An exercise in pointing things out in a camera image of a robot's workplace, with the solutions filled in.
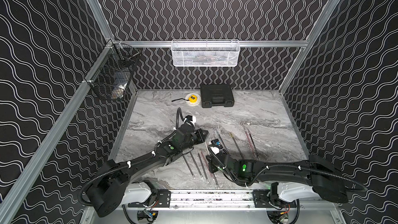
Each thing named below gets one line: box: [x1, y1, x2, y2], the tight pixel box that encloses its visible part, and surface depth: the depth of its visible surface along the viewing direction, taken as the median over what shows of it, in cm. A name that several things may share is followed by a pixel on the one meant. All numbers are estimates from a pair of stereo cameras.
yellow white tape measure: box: [171, 92, 202, 106], surface depth 115 cm
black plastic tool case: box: [200, 84, 235, 108], surface depth 112 cm
